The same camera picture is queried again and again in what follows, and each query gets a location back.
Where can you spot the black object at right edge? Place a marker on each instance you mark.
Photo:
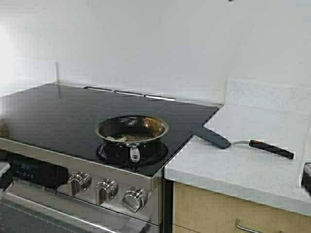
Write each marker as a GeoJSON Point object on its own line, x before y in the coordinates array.
{"type": "Point", "coordinates": [306, 178]}

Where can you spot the raw grey shrimp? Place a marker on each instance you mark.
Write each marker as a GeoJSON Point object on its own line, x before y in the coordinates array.
{"type": "Point", "coordinates": [118, 138]}

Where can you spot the black left gripper at edge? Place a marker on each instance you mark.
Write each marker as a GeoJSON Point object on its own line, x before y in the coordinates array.
{"type": "Point", "coordinates": [6, 176]}

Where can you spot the black glass cooktop stove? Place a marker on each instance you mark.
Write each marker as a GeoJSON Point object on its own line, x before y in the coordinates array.
{"type": "Point", "coordinates": [47, 134]}

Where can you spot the steel drawer handle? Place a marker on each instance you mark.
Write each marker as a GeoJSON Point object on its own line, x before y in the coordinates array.
{"type": "Point", "coordinates": [247, 228]}

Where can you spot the middle steel stove knob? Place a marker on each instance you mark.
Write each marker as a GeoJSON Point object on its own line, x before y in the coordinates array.
{"type": "Point", "coordinates": [105, 191]}

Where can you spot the right steel stove knob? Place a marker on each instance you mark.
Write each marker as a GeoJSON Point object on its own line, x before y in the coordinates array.
{"type": "Point", "coordinates": [134, 199]}

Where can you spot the stainless steel frying pan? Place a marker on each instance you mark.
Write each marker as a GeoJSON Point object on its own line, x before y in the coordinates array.
{"type": "Point", "coordinates": [141, 130]}

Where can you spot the black spatula orange handle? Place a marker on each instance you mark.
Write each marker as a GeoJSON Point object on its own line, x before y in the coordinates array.
{"type": "Point", "coordinates": [222, 143]}

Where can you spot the wooden cabinet drawer front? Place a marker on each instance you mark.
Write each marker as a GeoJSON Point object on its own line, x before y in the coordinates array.
{"type": "Point", "coordinates": [197, 210]}

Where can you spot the steel stove knob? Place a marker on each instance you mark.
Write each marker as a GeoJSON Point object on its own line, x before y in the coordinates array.
{"type": "Point", "coordinates": [105, 191]}
{"type": "Point", "coordinates": [134, 199]}
{"type": "Point", "coordinates": [79, 182]}

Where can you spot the left steel stove knob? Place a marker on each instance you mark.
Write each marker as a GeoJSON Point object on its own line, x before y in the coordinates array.
{"type": "Point", "coordinates": [79, 182]}

